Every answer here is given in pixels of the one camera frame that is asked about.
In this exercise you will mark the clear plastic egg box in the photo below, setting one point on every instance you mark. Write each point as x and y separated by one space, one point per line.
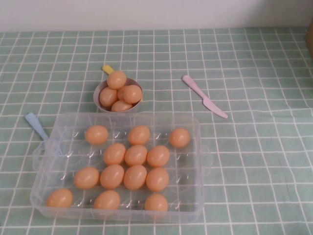
71 156

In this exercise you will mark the orange plastic egg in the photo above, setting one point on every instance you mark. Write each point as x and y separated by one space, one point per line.
180 137
96 134
121 106
158 156
108 96
156 202
86 178
136 155
135 177
132 94
114 154
117 79
157 179
139 135
106 200
59 198
112 176
120 93

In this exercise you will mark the grey round bowl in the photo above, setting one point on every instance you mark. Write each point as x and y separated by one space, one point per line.
137 106

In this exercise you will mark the pink plastic knife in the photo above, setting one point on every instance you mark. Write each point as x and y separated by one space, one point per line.
200 94

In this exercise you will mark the yellow plastic utensil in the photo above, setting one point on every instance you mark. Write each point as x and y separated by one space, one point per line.
107 68

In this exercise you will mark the blue plastic fork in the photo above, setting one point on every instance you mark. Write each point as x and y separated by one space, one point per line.
36 124

